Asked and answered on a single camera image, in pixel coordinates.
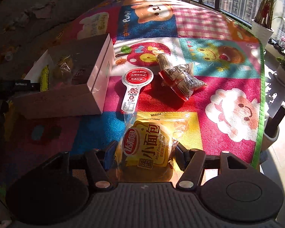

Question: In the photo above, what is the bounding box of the clear red snack bag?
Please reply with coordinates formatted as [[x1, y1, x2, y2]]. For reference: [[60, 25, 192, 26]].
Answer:
[[159, 63, 207, 101]]

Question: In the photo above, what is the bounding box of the colourful cartoon play mat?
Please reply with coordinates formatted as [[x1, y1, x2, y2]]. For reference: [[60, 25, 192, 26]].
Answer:
[[0, 0, 264, 186]]

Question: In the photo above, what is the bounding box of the white plant pot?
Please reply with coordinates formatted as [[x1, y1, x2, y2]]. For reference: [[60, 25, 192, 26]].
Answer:
[[251, 19, 274, 49]]

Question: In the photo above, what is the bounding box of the pink cardboard box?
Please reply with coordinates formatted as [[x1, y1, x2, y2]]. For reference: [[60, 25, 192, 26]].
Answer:
[[13, 34, 114, 119]]

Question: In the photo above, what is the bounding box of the pink baby clothes pile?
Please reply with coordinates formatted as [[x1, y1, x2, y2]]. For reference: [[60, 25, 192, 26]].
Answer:
[[25, 1, 55, 19]]

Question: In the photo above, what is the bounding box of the red white round-head packet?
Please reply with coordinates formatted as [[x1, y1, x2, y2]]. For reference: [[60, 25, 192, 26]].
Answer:
[[121, 67, 154, 114]]

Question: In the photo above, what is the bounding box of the yellow cheese stick packet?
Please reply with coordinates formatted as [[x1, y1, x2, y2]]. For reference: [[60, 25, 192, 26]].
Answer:
[[40, 65, 49, 92]]

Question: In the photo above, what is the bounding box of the bun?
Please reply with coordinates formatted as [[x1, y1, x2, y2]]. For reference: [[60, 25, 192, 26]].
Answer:
[[115, 112, 190, 183], [53, 55, 74, 81]]

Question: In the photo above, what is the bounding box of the green potted plant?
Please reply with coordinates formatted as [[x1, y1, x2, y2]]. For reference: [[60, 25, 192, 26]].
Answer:
[[254, 0, 285, 30]]

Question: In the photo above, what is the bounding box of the grey sofa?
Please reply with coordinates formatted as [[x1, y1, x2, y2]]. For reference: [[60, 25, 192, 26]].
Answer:
[[0, 0, 104, 79]]

